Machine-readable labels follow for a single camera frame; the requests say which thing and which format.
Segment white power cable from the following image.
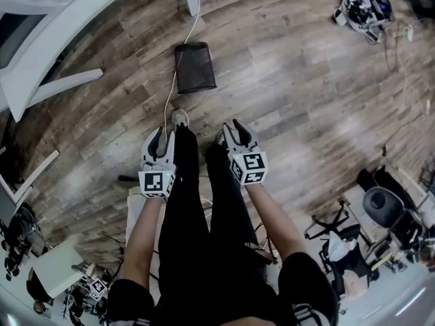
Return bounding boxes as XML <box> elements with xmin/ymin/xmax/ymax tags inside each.
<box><xmin>163</xmin><ymin>11</ymin><xmax>201</xmax><ymax>139</ymax></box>

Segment person's black trousers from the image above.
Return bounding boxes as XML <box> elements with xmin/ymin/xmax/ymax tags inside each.
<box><xmin>153</xmin><ymin>123</ymin><xmax>283</xmax><ymax>326</ymax></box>

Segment white box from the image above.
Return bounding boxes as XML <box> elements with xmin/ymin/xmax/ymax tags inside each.
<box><xmin>31</xmin><ymin>242</ymin><xmax>86</xmax><ymax>299</ymax></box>

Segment white frame panel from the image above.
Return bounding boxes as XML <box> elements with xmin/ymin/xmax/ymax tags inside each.
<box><xmin>0</xmin><ymin>149</ymin><xmax>60</xmax><ymax>204</ymax></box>

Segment black mesh wastebasket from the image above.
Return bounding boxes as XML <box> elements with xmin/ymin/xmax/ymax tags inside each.
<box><xmin>174</xmin><ymin>41</ymin><xmax>218</xmax><ymax>95</ymax></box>

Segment pile of grey equipment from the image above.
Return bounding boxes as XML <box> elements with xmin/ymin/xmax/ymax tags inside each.
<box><xmin>333</xmin><ymin>0</ymin><xmax>395</xmax><ymax>44</ymax></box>

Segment person's black striped shirt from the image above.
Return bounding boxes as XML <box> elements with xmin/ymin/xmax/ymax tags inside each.
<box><xmin>106</xmin><ymin>251</ymin><xmax>341</xmax><ymax>326</ymax></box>

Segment black mesh office chair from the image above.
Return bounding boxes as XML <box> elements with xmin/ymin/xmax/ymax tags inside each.
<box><xmin>303</xmin><ymin>198</ymin><xmax>381</xmax><ymax>297</ymax></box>

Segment person's right forearm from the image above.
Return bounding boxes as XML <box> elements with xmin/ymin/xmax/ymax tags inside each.
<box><xmin>242</xmin><ymin>181</ymin><xmax>309</xmax><ymax>263</ymax></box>

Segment white desk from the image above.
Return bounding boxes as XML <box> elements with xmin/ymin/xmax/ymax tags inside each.
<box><xmin>0</xmin><ymin>0</ymin><xmax>152</xmax><ymax>123</ymax></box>

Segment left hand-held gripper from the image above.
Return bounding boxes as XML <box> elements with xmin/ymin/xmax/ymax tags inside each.
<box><xmin>137</xmin><ymin>126</ymin><xmax>177</xmax><ymax>200</ymax></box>

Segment spare hand-held gripper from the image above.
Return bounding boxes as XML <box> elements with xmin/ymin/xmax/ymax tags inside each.
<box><xmin>71</xmin><ymin>261</ymin><xmax>109</xmax><ymax>302</ymax></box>

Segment person's beige shoe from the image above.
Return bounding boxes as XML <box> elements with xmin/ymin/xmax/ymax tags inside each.
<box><xmin>170</xmin><ymin>108</ymin><xmax>189</xmax><ymax>130</ymax></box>

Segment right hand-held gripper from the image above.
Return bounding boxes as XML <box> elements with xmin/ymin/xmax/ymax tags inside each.
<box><xmin>222</xmin><ymin>118</ymin><xmax>267</xmax><ymax>186</ymax></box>

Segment person's left forearm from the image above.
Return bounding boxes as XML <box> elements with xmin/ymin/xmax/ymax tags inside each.
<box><xmin>120</xmin><ymin>194</ymin><xmax>171</xmax><ymax>293</ymax></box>

